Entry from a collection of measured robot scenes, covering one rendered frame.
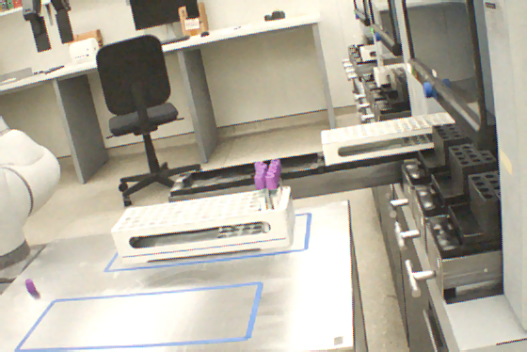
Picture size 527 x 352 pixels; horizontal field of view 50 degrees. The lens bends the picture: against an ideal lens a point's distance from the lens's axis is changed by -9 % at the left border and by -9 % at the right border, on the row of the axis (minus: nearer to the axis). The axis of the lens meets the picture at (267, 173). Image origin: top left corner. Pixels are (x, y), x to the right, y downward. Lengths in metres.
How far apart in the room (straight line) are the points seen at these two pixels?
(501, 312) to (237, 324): 0.37
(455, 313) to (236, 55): 4.14
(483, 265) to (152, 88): 3.06
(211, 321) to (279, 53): 4.13
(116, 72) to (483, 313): 3.10
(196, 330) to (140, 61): 3.00
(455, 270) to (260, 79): 4.10
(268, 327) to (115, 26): 4.43
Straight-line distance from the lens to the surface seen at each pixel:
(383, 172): 1.30
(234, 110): 4.95
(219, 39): 4.15
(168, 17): 4.68
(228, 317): 0.80
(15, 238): 1.47
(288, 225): 0.95
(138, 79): 3.72
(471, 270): 0.90
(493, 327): 0.85
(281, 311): 0.79
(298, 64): 4.84
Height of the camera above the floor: 1.23
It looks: 18 degrees down
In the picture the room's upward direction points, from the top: 11 degrees counter-clockwise
